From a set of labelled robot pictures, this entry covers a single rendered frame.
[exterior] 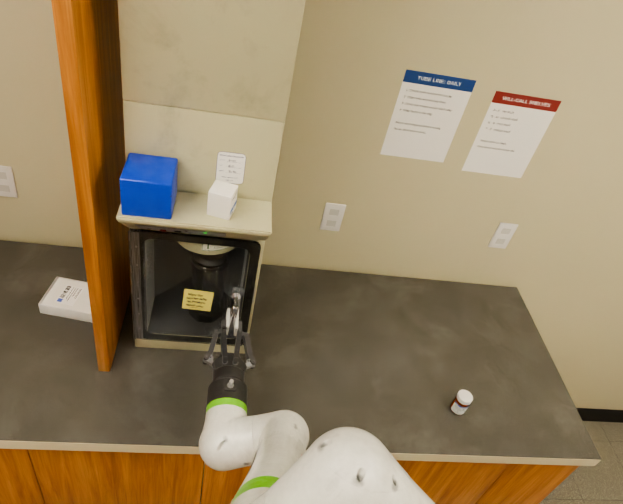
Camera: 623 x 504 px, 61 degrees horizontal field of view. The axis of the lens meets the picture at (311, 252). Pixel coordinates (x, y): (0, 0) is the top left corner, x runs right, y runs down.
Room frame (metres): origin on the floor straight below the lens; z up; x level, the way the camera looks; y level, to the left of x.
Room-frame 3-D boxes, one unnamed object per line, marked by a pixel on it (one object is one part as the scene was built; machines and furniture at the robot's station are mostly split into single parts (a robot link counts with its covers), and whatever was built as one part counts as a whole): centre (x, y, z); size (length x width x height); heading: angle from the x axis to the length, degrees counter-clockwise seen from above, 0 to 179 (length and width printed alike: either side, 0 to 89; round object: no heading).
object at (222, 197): (0.90, 0.21, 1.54); 0.05 x 0.05 x 0.06; 88
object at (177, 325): (0.94, 0.27, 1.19); 0.30 x 0.01 x 0.40; 103
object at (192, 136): (1.07, 0.30, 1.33); 0.32 x 0.25 x 0.77; 103
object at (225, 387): (0.70, 0.11, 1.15); 0.09 x 0.06 x 0.12; 103
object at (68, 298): (1.01, 0.65, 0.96); 0.16 x 0.12 x 0.04; 94
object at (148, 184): (0.87, 0.36, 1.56); 0.10 x 0.10 x 0.09; 13
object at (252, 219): (0.89, 0.26, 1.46); 0.32 x 0.11 x 0.10; 103
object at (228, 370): (0.77, 0.12, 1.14); 0.09 x 0.08 x 0.07; 13
